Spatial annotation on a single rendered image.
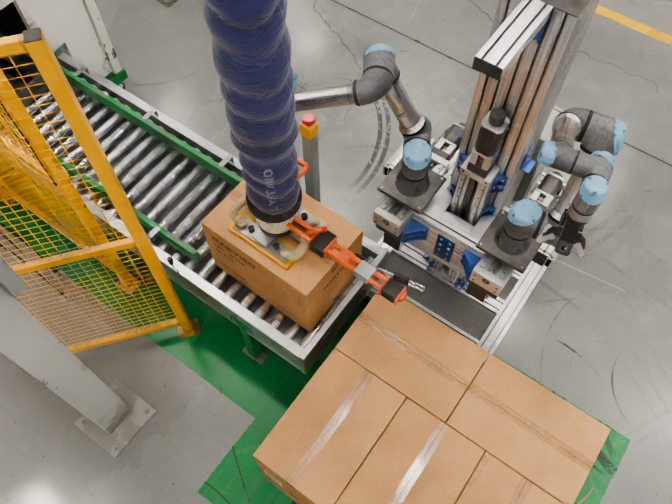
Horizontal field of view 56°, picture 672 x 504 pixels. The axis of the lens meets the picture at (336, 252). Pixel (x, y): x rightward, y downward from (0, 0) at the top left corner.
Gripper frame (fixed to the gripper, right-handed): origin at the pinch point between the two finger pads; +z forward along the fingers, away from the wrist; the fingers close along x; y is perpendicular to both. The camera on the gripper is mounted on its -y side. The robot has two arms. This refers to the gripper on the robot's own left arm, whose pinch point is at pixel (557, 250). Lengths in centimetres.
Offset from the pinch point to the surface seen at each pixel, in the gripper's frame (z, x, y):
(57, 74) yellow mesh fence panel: -50, 154, -33
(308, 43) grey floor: 147, 188, 200
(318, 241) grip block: 37, 85, -9
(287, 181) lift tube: 8, 98, -5
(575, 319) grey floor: 147, -42, 59
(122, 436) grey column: 146, 158, -98
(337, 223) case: 52, 85, 11
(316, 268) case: 52, 84, -13
